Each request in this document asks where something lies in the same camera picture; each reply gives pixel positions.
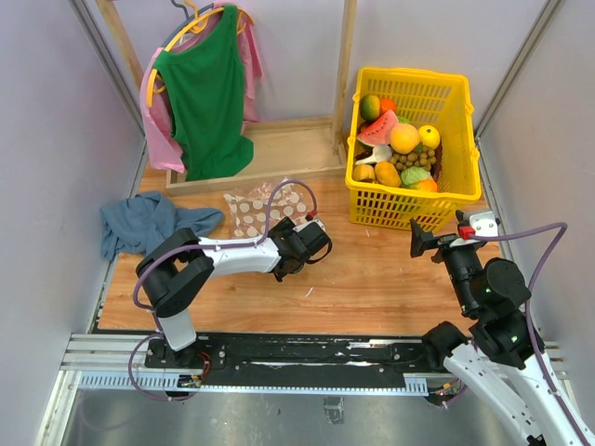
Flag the orange peach toy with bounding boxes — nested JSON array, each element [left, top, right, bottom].
[[390, 124, 420, 154]]

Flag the green cabbage toy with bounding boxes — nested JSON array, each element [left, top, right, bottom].
[[401, 166, 432, 188]]

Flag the pink shirt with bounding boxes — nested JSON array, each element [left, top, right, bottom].
[[139, 25, 264, 173]]

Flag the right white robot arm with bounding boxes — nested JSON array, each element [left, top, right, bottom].
[[410, 211, 594, 445]]

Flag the yellow clothes hanger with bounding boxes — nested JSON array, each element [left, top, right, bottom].
[[140, 1, 255, 108]]

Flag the clear polka dot zip bag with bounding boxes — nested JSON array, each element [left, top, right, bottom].
[[223, 182, 311, 239]]

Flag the wooden clothes rack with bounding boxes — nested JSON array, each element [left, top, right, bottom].
[[95, 1, 357, 196]]

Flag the orange tangerine toy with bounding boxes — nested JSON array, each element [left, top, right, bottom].
[[379, 98, 398, 114]]

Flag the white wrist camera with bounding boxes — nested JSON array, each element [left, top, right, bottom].
[[456, 210, 498, 244], [293, 218, 326, 232]]

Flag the green tank top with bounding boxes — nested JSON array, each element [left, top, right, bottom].
[[153, 5, 254, 181]]

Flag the grey clothes hanger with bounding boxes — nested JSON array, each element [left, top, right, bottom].
[[170, 0, 214, 20]]

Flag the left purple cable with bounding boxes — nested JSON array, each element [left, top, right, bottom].
[[127, 179, 320, 401]]

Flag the yellow plastic basket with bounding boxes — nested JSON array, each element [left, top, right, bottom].
[[346, 67, 482, 230]]

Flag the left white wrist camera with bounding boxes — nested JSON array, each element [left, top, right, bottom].
[[293, 218, 326, 232]]

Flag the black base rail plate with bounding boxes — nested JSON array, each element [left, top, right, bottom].
[[144, 333, 445, 391]]

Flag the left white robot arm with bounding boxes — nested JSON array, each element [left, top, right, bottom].
[[133, 217, 333, 368]]

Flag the watermelon slice toy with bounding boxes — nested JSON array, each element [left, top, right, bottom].
[[357, 110, 399, 147]]

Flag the green orange mango toy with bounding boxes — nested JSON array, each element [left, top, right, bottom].
[[359, 94, 380, 122]]

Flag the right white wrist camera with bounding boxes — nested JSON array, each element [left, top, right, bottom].
[[456, 210, 498, 244]]

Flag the white garlic toy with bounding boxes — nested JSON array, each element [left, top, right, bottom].
[[354, 144, 393, 165]]

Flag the yellow lemon toy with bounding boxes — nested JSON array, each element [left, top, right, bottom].
[[418, 125, 441, 150]]

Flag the blue crumpled cloth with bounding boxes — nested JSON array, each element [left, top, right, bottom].
[[100, 190, 224, 261]]

